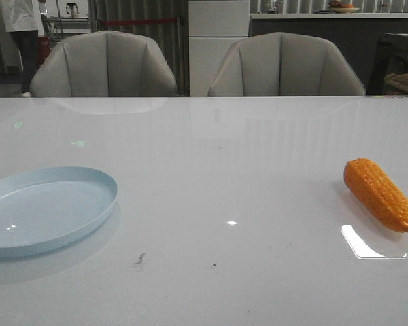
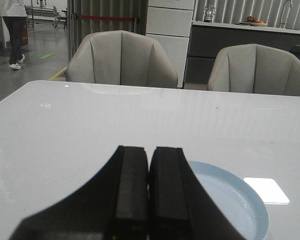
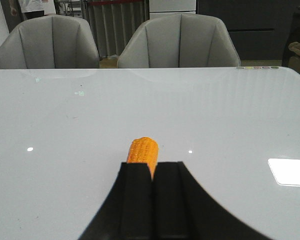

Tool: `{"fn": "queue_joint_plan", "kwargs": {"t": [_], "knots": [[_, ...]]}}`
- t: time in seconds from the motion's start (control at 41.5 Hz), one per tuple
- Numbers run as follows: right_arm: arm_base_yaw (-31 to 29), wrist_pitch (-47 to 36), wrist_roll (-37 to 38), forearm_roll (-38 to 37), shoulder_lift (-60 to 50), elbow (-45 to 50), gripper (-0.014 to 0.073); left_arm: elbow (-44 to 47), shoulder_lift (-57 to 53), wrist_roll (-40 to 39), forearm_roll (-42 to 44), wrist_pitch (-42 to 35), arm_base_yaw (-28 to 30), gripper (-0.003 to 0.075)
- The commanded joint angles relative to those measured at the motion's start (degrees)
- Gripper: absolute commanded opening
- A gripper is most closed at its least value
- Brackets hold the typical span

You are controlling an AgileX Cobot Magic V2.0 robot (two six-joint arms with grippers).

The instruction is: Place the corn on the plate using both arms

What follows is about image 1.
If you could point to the orange plastic corn cob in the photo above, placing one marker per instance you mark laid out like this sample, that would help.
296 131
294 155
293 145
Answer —
378 193

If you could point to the light blue round plate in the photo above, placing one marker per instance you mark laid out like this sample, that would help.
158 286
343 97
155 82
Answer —
50 208

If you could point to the right grey upholstered chair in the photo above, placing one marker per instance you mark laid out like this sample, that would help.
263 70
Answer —
285 64

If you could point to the grey upholstered chair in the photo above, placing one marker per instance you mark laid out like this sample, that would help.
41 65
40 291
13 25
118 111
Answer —
105 64
285 64

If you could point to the white cabinet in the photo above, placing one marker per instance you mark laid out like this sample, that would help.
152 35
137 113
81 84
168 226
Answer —
213 26

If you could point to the left grey upholstered chair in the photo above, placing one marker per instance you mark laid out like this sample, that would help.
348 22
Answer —
105 64

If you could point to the red barrier belt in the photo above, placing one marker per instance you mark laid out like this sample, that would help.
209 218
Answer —
139 22

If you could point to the red bin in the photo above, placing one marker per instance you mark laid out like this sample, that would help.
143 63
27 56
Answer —
44 50

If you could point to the dark counter with white top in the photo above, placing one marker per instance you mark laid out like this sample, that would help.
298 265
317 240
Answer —
356 35

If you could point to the fruit bowl on counter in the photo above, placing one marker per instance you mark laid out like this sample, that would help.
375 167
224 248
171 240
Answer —
340 7

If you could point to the person in white shirt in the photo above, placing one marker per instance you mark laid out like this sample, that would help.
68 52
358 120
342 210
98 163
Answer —
20 22

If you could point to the metal stanchion post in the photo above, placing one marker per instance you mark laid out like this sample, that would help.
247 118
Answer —
180 51

